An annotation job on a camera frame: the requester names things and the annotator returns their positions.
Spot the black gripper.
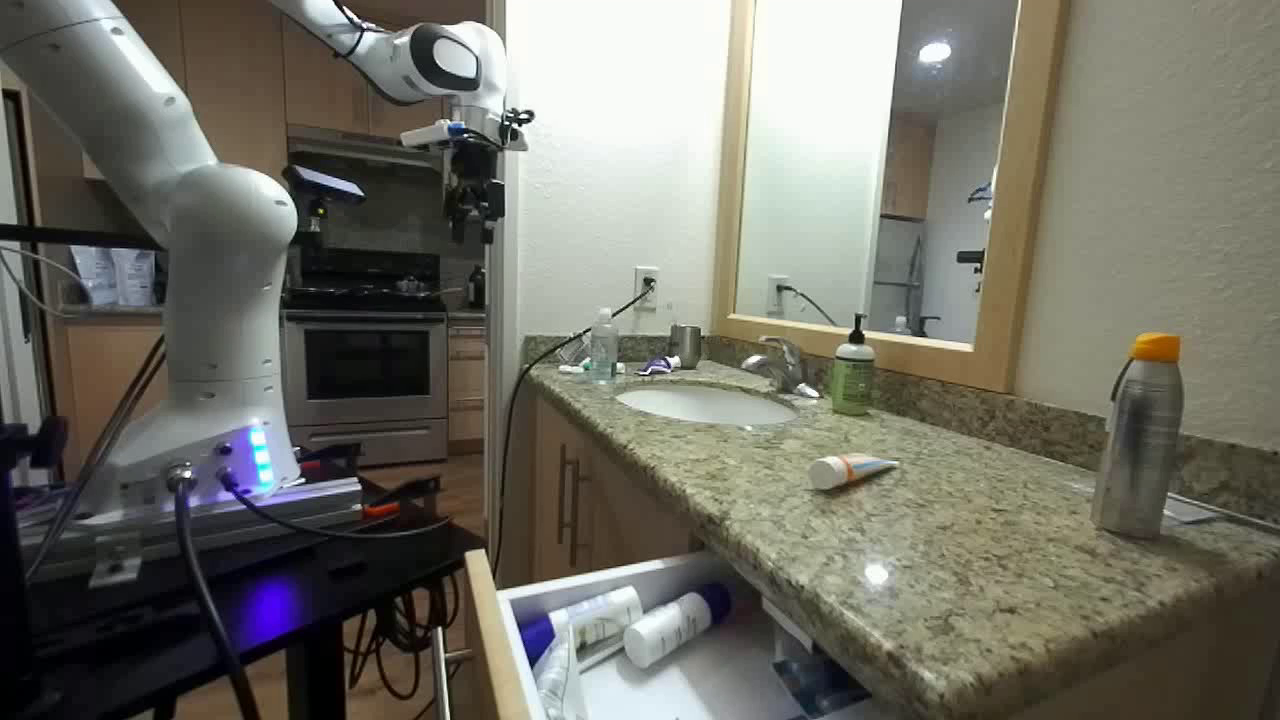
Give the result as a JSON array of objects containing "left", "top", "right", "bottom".
[{"left": 446, "top": 143, "right": 506, "bottom": 244}]

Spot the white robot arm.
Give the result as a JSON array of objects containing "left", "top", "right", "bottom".
[{"left": 0, "top": 0, "right": 508, "bottom": 512}]

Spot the white oval sink basin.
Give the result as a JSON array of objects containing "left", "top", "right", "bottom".
[{"left": 621, "top": 384, "right": 795, "bottom": 428}]

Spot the green soap pump bottle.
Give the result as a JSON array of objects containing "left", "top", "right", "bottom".
[{"left": 832, "top": 321, "right": 877, "bottom": 416}]

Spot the white bottle blue cap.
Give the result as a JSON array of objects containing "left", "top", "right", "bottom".
[{"left": 625, "top": 585, "right": 732, "bottom": 668}]

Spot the stainless steel oven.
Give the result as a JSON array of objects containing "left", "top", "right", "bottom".
[{"left": 284, "top": 141, "right": 450, "bottom": 470}]

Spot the metal cup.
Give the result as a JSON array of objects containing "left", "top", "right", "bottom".
[{"left": 668, "top": 324, "right": 704, "bottom": 368}]

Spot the wooden vanity cabinet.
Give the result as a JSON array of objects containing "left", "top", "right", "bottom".
[{"left": 508, "top": 393, "right": 676, "bottom": 579}]

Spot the chrome faucet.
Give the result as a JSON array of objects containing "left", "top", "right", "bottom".
[{"left": 740, "top": 342, "right": 821, "bottom": 401}]

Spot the wood framed mirror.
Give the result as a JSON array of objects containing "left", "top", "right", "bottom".
[{"left": 714, "top": 0, "right": 1068, "bottom": 393}]

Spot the white tube in drawer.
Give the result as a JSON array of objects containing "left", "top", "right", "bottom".
[{"left": 521, "top": 585, "right": 646, "bottom": 663}]

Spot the white tube orange cap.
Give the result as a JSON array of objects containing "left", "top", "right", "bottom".
[{"left": 807, "top": 451, "right": 896, "bottom": 493}]

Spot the open wooden drawer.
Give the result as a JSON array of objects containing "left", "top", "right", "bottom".
[{"left": 464, "top": 553, "right": 893, "bottom": 720}]

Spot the black robot cart table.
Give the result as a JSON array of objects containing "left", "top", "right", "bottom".
[{"left": 0, "top": 489, "right": 476, "bottom": 720}]

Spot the silver spray can orange cap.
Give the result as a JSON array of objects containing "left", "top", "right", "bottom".
[{"left": 1095, "top": 331, "right": 1186, "bottom": 540}]

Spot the black power cable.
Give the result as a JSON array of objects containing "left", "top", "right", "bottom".
[{"left": 493, "top": 279, "right": 657, "bottom": 575}]

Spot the wall power outlet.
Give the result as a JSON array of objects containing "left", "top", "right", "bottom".
[{"left": 631, "top": 265, "right": 660, "bottom": 312}]

